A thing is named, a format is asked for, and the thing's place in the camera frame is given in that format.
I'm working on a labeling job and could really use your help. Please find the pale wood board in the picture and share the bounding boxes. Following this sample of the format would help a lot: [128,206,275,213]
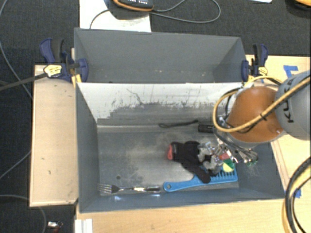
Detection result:
[29,64,79,207]

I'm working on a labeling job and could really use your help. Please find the silver metal fork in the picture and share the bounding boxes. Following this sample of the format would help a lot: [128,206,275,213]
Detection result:
[97,183,162,195]

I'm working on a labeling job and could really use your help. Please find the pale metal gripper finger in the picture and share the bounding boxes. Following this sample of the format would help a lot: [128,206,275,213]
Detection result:
[202,155,221,175]
[197,141,216,162]

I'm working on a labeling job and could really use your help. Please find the black glove with red tag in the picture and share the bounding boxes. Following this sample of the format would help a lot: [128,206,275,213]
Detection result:
[166,140,212,184]

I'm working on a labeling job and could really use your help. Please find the red green yellow ball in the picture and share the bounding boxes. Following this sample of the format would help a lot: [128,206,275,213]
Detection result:
[218,152,237,173]

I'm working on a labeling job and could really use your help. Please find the blue plastic comb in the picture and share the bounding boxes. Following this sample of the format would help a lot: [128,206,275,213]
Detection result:
[162,166,239,193]

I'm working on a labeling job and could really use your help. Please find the grey metal bin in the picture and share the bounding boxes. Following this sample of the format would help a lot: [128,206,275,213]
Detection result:
[73,27,285,214]

